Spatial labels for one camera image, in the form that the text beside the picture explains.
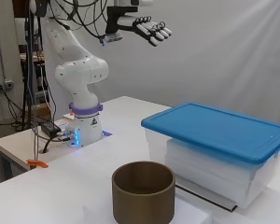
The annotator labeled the blue box lid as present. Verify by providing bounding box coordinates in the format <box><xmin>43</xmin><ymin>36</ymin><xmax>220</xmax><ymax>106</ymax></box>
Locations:
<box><xmin>141</xmin><ymin>102</ymin><xmax>280</xmax><ymax>165</ymax></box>

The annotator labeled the brown round tub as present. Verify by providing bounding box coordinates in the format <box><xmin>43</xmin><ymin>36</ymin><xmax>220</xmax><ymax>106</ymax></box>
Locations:
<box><xmin>111</xmin><ymin>161</ymin><xmax>176</xmax><ymax>224</ymax></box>

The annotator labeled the black power adapter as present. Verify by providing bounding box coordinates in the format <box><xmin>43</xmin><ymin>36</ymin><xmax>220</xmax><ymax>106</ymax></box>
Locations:
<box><xmin>40</xmin><ymin>121</ymin><xmax>62</xmax><ymax>137</ymax></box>

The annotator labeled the black tripod stand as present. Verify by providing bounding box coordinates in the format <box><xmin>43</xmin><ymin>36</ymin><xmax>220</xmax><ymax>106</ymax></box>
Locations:
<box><xmin>20</xmin><ymin>0</ymin><xmax>45</xmax><ymax>129</ymax></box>

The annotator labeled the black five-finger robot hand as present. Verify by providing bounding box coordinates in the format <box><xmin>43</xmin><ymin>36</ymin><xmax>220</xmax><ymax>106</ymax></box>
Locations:
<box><xmin>105</xmin><ymin>7</ymin><xmax>174</xmax><ymax>48</ymax></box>

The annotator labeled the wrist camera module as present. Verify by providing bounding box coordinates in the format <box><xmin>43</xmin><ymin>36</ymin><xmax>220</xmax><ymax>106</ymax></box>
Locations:
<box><xmin>98</xmin><ymin>31</ymin><xmax>123</xmax><ymax>47</ymax></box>

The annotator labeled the clear plastic box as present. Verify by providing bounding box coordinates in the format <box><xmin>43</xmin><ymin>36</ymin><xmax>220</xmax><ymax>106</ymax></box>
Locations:
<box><xmin>145</xmin><ymin>128</ymin><xmax>280</xmax><ymax>209</ymax></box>

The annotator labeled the orange clamp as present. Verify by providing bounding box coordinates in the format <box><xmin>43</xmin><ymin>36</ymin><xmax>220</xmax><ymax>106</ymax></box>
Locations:
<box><xmin>26</xmin><ymin>159</ymin><xmax>49</xmax><ymax>169</ymax></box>

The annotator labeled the black cable bundle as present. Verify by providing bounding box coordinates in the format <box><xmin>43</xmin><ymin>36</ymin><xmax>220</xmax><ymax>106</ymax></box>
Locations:
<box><xmin>48</xmin><ymin>0</ymin><xmax>116</xmax><ymax>39</ymax></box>

